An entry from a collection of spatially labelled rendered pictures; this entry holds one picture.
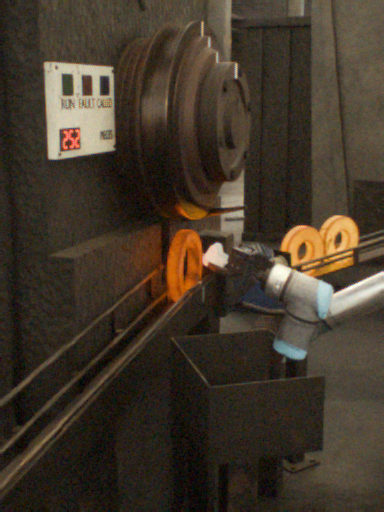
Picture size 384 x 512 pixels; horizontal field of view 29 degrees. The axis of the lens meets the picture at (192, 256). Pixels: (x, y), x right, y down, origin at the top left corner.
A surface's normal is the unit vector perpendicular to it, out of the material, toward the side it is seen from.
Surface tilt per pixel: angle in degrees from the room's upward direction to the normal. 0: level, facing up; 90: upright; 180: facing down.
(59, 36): 90
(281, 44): 90
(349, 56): 90
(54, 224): 90
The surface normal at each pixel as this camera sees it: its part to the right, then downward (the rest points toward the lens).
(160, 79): -0.30, -0.25
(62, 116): 0.94, 0.07
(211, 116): -0.33, 0.04
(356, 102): -0.55, 0.18
